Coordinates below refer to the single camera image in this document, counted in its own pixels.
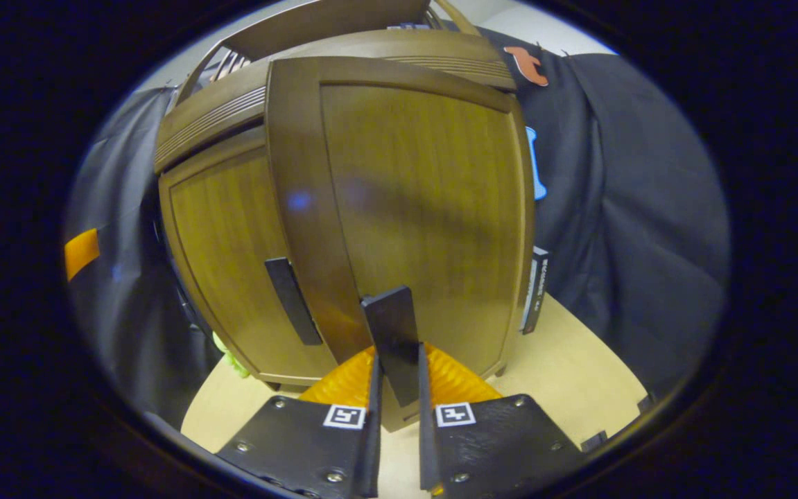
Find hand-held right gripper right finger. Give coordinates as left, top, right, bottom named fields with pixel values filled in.
left=417, top=343, right=585, bottom=499

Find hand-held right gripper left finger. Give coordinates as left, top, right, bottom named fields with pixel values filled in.
left=215, top=344, right=384, bottom=499

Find wooden double-door shoe cabinet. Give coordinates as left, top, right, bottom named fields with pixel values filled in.
left=155, top=0, right=538, bottom=434

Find wooden cabinet drawer black knob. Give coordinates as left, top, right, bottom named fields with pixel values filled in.
left=155, top=29, right=519, bottom=174

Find yellow-green object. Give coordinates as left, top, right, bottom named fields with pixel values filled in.
left=213, top=331, right=252, bottom=378

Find black book white spine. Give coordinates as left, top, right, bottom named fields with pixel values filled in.
left=520, top=246, right=550, bottom=335

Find black backdrop cloth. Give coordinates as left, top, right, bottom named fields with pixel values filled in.
left=66, top=45, right=731, bottom=430

